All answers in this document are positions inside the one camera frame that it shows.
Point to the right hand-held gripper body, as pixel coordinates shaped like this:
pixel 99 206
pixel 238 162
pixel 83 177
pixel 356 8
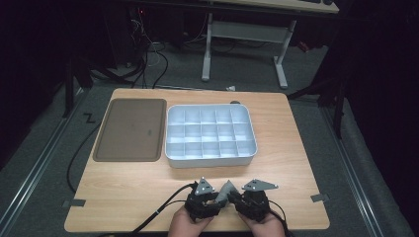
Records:
pixel 253 204

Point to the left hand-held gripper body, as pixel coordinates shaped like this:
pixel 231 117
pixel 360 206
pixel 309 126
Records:
pixel 202 204

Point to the grey sock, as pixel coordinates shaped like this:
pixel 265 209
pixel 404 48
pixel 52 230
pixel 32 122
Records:
pixel 226 190

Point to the person's right hand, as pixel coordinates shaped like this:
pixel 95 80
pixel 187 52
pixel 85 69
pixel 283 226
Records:
pixel 263 227

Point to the person's left hand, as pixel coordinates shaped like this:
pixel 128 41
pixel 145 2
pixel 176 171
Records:
pixel 187 225

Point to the white divided storage box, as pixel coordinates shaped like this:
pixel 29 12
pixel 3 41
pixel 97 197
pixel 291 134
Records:
pixel 210 135

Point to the grey tape strip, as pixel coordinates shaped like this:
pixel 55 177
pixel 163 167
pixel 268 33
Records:
pixel 74 202
pixel 320 197

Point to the small dark round object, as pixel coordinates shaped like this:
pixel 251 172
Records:
pixel 234 102

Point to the brown flat tray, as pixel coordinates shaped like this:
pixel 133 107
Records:
pixel 131 130

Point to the white paper scrap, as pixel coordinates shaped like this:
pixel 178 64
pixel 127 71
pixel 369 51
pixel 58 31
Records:
pixel 231 88

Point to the black metal stand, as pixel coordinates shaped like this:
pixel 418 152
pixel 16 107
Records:
pixel 336 98
pixel 69 85

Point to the white-legged wooden desk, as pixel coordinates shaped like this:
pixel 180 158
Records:
pixel 247 32

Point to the metal floor rail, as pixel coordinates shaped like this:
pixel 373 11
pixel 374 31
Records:
pixel 352 171
pixel 36 171

